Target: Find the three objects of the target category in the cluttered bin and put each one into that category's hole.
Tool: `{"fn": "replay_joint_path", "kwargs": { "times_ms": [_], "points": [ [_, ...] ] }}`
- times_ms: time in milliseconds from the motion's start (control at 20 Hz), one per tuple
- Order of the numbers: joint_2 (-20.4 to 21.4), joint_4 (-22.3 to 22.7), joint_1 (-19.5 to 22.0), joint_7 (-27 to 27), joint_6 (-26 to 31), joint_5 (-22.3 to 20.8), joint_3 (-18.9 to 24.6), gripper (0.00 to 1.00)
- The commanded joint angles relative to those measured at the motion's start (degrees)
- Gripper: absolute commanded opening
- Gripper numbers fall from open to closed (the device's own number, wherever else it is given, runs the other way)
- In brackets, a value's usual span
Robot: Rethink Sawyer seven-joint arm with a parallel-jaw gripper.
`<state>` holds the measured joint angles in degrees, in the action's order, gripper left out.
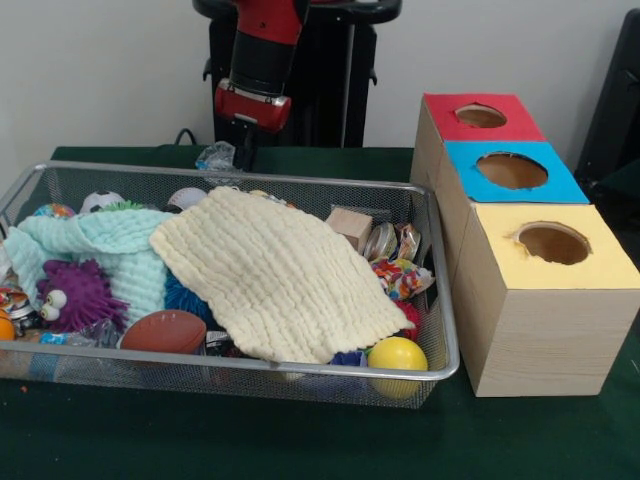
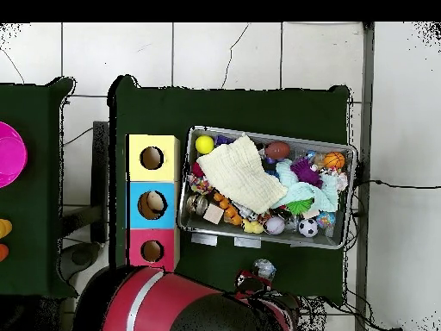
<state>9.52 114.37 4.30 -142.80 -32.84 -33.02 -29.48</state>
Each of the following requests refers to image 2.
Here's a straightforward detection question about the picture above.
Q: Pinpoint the clear plastic packet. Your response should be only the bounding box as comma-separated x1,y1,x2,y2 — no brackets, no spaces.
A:
252,258,277,282

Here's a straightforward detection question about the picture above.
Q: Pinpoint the clear mesh bin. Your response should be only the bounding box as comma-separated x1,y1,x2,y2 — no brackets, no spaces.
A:
176,125,359,250

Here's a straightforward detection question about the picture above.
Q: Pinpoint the white ball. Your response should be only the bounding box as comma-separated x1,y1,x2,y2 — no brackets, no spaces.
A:
264,215,287,235

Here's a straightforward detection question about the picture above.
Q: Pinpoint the small wooden block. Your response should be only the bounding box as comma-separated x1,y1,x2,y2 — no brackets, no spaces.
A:
202,204,225,225

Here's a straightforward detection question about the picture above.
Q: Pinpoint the small soccer ball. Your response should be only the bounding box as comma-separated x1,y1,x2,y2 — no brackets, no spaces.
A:
297,216,320,239

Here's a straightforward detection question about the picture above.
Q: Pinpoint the green spiky ball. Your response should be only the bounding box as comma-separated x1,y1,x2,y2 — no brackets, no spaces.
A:
287,198,315,215

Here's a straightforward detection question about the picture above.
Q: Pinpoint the cream yellow cloth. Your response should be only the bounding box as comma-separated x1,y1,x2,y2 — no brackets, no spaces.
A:
196,134,289,215

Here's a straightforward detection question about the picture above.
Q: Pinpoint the mint green cloth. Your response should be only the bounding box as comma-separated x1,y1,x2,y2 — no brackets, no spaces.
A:
275,159,350,215

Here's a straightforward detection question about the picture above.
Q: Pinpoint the purple spiky toy with eyes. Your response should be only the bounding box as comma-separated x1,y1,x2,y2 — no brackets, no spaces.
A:
289,157,324,188

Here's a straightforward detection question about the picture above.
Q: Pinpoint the brown toy football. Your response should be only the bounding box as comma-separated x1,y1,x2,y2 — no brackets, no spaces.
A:
264,141,291,160

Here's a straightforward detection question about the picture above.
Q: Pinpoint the yellow ball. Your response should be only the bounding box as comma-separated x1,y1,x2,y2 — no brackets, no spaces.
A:
195,134,215,155

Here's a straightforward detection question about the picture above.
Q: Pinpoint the orange toy basketball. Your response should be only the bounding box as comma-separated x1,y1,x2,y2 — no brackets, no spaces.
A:
324,151,346,171

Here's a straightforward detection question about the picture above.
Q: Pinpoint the dark green side table cloth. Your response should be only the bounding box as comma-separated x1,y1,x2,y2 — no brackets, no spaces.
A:
0,77,78,300

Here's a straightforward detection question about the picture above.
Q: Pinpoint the magenta plate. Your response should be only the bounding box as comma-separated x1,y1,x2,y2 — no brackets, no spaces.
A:
0,121,28,189

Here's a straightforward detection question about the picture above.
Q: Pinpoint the black cable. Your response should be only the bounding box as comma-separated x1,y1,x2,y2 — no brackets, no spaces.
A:
354,178,441,190

